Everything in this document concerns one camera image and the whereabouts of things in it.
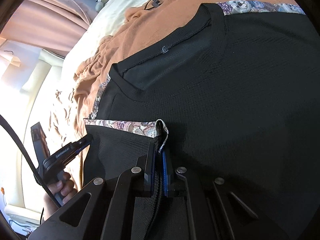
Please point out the black knit garment floral trim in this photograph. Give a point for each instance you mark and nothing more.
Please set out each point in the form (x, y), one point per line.
(231, 96)

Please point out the cream padded headboard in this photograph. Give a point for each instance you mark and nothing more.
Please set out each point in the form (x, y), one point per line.
(41, 88)

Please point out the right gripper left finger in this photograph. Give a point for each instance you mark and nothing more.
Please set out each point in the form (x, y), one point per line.
(121, 193)

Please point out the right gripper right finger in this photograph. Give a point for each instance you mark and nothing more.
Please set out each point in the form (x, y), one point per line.
(176, 184)

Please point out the pink curtain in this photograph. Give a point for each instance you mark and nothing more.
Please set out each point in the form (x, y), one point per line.
(54, 25)

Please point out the orange-brown blanket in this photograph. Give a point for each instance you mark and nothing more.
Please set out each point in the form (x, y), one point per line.
(143, 27)

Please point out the cream bed sheet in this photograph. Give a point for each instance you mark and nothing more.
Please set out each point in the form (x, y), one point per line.
(106, 23)

